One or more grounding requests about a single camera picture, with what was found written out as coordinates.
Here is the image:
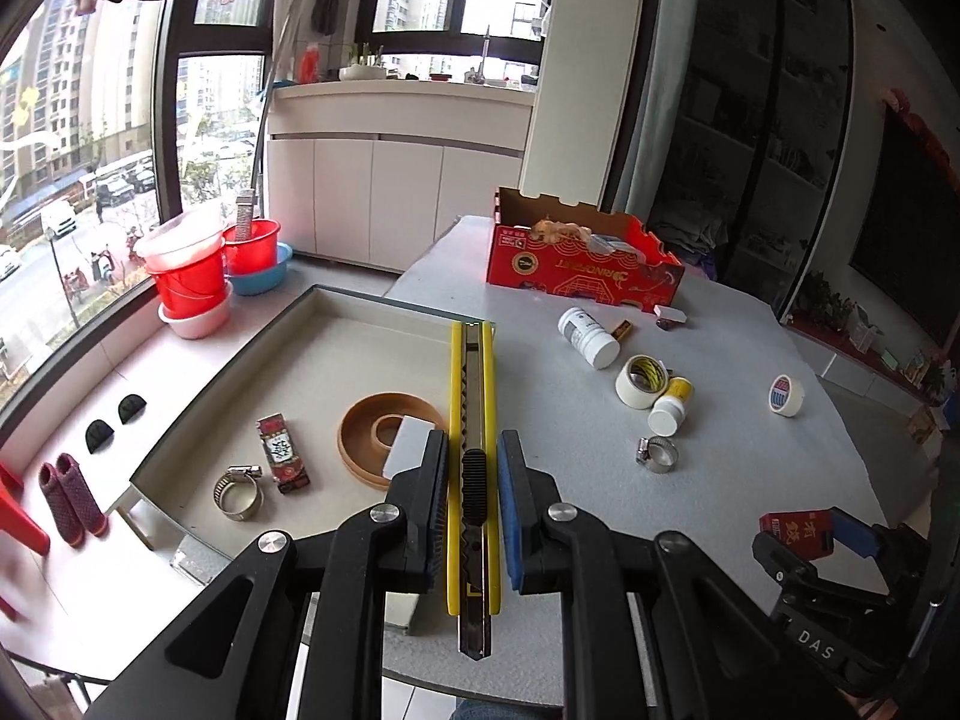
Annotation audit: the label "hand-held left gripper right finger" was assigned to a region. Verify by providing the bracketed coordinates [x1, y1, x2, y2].
[496, 429, 852, 720]

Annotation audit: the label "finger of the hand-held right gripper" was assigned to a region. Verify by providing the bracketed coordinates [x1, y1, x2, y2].
[752, 532, 822, 597]
[827, 507, 893, 593]

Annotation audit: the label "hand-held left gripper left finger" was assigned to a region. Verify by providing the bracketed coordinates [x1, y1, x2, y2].
[86, 429, 451, 720]

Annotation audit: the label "red packet gold print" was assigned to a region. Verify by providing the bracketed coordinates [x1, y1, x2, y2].
[759, 510, 833, 560]

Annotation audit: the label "white rectangular box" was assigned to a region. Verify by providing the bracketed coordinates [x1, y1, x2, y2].
[386, 416, 440, 482]

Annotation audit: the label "brown round ring dish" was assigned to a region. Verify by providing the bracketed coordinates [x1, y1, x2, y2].
[337, 391, 445, 487]

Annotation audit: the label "yellow utility knife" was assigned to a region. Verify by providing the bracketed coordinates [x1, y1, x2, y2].
[446, 321, 502, 665]

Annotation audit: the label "small metal hose clamp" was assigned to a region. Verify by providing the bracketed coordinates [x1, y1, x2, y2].
[637, 436, 680, 473]

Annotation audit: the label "dark red patterned small box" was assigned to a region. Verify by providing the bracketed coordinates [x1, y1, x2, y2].
[256, 412, 311, 494]

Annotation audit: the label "cream masking tape roll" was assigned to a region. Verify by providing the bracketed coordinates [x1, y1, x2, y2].
[615, 354, 671, 410]

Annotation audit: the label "grey shallow tray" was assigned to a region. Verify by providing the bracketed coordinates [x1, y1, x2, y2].
[129, 283, 500, 635]

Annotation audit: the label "white bottle grey label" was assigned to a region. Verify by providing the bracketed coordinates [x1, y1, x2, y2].
[557, 306, 622, 371]

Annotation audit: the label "white bottle yellow label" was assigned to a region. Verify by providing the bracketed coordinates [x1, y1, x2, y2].
[648, 377, 695, 436]

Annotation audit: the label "large metal hose clamp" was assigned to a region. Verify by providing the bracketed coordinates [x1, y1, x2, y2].
[214, 465, 265, 522]

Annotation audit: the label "tape roll blue red print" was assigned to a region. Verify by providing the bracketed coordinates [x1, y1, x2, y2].
[769, 373, 807, 417]

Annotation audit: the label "person's leg in jeans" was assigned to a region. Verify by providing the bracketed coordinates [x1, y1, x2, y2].
[450, 697, 563, 720]

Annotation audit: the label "potted green plants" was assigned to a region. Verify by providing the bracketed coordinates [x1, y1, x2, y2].
[795, 270, 863, 331]

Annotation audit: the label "red cardboard fruit carton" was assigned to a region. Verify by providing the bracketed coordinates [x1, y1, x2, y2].
[486, 187, 687, 312]

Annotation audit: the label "blue plastic basin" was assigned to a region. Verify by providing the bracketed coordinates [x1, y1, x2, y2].
[225, 242, 295, 296]

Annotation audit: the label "white plastic basin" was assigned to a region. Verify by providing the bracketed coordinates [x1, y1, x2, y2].
[159, 289, 232, 340]

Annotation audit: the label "red plastic bucket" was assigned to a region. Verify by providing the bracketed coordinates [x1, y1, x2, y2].
[223, 219, 281, 276]

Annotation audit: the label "white counter cabinet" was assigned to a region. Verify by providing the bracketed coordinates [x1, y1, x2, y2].
[266, 81, 541, 275]

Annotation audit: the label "red bucket with clear basin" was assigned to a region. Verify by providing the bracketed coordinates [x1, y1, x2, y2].
[135, 211, 230, 320]

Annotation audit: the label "pink slipper pair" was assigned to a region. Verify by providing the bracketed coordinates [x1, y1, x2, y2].
[37, 452, 110, 547]

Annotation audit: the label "red plastic stool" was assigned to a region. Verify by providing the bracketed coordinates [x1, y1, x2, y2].
[0, 461, 50, 620]

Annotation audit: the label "dark glass shelf cabinet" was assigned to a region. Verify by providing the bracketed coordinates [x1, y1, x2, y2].
[645, 0, 856, 316]

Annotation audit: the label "white bowl with plants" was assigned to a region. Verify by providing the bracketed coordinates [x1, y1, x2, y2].
[339, 45, 389, 82]

